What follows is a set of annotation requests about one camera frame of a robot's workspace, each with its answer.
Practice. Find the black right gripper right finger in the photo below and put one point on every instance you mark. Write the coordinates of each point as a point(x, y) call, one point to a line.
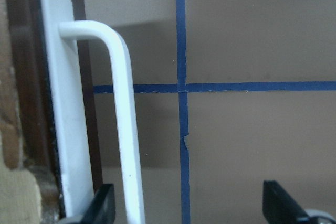
point(280, 207)

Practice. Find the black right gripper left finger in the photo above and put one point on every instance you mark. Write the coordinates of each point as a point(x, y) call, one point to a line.
point(101, 209)

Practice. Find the wooden top drawer white handle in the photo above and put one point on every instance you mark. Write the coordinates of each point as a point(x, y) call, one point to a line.
point(48, 122)

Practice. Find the cream plastic tray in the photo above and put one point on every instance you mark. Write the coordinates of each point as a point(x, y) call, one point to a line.
point(20, 197)

